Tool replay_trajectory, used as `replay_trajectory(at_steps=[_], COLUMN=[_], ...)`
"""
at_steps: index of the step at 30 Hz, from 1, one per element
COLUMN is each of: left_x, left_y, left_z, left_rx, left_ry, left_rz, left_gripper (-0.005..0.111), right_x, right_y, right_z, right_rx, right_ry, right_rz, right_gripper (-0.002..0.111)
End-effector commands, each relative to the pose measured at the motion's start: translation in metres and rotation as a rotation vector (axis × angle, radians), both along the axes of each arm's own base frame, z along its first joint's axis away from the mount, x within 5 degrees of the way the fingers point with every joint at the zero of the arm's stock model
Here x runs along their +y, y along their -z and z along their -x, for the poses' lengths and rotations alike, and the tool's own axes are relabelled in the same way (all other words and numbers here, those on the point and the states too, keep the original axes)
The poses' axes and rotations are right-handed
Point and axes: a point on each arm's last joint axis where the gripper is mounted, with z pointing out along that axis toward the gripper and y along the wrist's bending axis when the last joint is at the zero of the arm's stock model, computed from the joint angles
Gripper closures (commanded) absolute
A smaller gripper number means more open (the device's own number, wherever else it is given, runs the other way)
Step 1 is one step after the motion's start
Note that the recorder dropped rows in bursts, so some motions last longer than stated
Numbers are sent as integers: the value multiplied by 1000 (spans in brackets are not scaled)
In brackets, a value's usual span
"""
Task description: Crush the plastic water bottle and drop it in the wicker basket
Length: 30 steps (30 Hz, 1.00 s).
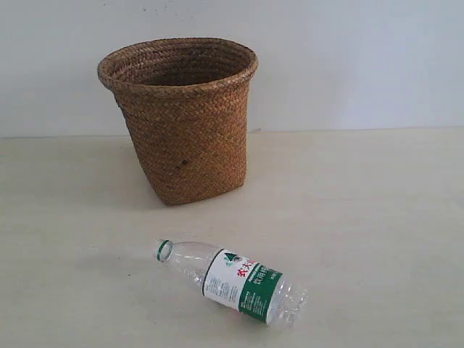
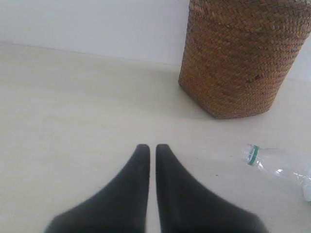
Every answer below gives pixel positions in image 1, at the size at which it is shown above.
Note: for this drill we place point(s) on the clear plastic bottle green label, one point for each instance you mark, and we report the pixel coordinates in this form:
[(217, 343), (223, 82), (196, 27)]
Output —
[(235, 281)]

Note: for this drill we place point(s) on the brown woven wicker basket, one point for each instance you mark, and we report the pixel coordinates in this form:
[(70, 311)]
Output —
[(184, 102)]

